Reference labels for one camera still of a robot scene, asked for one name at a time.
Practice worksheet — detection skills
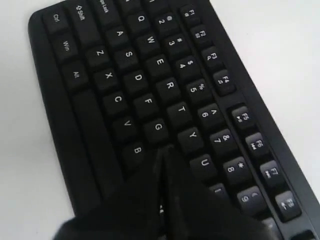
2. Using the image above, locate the black acer keyboard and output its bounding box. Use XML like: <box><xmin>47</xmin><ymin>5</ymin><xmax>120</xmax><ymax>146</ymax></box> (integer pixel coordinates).
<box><xmin>28</xmin><ymin>0</ymin><xmax>320</xmax><ymax>240</ymax></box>

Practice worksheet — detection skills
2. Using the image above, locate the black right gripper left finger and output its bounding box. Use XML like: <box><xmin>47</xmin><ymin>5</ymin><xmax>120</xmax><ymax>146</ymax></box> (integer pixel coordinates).
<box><xmin>53</xmin><ymin>148</ymin><xmax>165</xmax><ymax>240</ymax></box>

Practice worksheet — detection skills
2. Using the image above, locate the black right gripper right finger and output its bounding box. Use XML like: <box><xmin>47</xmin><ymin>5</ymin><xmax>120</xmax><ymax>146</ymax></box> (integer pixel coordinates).
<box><xmin>161</xmin><ymin>145</ymin><xmax>279</xmax><ymax>240</ymax></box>

